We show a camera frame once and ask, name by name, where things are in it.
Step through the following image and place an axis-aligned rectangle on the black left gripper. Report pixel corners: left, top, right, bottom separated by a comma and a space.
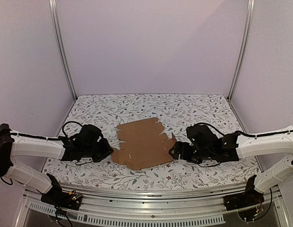
82, 138, 114, 163

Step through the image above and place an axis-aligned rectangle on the brown cardboard box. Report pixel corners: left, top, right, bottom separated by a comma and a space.
111, 117, 177, 170

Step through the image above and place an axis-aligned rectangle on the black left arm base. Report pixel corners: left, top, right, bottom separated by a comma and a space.
41, 188, 83, 210

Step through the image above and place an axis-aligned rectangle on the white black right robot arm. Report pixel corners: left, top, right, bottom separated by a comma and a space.
169, 123, 293, 206

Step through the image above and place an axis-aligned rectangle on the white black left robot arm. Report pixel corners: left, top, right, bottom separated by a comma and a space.
0, 123, 113, 205

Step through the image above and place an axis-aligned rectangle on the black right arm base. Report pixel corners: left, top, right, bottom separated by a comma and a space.
223, 192, 264, 211

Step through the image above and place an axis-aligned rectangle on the floral patterned table mat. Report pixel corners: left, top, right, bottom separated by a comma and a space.
43, 94, 259, 191

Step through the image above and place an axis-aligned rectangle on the aluminium front rail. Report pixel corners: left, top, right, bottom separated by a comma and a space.
16, 183, 293, 227

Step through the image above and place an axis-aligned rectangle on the left aluminium frame post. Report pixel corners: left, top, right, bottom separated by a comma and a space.
49, 0, 78, 101

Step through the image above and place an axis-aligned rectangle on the aluminium frame post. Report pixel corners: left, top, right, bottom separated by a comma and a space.
49, 0, 78, 101
227, 0, 255, 102

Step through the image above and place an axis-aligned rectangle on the right aluminium frame post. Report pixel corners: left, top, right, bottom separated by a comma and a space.
227, 0, 255, 102

